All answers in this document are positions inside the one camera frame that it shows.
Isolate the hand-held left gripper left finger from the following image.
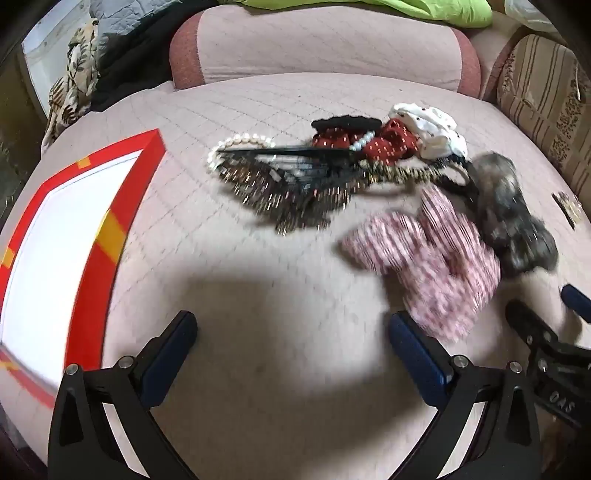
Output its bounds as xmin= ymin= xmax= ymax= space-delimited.
xmin=47 ymin=310 xmax=199 ymax=480

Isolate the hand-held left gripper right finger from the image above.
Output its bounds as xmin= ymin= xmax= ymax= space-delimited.
xmin=388 ymin=310 xmax=542 ymax=480

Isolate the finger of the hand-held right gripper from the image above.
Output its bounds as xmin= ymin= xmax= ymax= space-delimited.
xmin=505 ymin=301 xmax=561 ymax=357
xmin=560 ymin=285 xmax=591 ymax=324

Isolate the red cardboard box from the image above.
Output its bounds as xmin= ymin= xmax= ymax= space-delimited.
xmin=0 ymin=129 xmax=166 ymax=409

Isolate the pink striped scrunchie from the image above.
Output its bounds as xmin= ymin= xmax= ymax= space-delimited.
xmin=342 ymin=185 xmax=502 ymax=342

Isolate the grey fuzzy scrunchie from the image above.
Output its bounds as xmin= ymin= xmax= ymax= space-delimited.
xmin=466 ymin=152 xmax=559 ymax=278

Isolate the thin black hair tie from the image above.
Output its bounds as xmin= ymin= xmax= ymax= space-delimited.
xmin=436 ymin=156 xmax=478 ymax=197

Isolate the leopard beaded hair tie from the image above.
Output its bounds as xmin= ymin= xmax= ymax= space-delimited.
xmin=358 ymin=159 xmax=446 ymax=186

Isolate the black sequined hair clip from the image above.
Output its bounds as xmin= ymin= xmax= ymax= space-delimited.
xmin=215 ymin=144 xmax=370 ymax=234

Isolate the red polka dot scrunchie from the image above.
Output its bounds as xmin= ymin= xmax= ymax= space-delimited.
xmin=310 ymin=117 xmax=422 ymax=167

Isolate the white pearl bracelet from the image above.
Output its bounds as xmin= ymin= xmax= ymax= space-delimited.
xmin=207 ymin=132 xmax=276 ymax=174

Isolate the black fuzzy scrunchie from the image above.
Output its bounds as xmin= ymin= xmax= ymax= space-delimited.
xmin=311 ymin=115 xmax=383 ymax=134

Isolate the small gold hair clip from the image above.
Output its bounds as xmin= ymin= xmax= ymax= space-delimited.
xmin=553 ymin=191 xmax=583 ymax=229

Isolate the striped beige cushion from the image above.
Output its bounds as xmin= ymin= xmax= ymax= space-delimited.
xmin=496 ymin=33 xmax=591 ymax=195

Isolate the white dotted scrunchie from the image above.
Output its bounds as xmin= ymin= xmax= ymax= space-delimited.
xmin=387 ymin=102 xmax=468 ymax=160

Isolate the black cloth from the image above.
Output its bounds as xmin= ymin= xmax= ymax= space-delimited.
xmin=90 ymin=34 xmax=185 ymax=112

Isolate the white plastic bag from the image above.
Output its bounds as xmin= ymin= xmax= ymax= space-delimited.
xmin=504 ymin=0 xmax=559 ymax=33

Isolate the leaf print cloth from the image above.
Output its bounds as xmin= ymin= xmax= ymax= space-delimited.
xmin=41 ymin=21 xmax=100 ymax=155

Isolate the pink quilted pillow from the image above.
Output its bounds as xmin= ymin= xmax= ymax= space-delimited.
xmin=170 ymin=6 xmax=482 ymax=93

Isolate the green blanket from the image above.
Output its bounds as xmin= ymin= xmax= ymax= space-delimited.
xmin=217 ymin=0 xmax=492 ymax=29

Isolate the grey quilt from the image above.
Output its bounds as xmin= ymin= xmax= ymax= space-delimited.
xmin=90 ymin=0 xmax=218 ymax=38

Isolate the white bead hair tie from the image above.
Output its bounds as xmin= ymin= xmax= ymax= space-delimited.
xmin=349 ymin=130 xmax=378 ymax=152

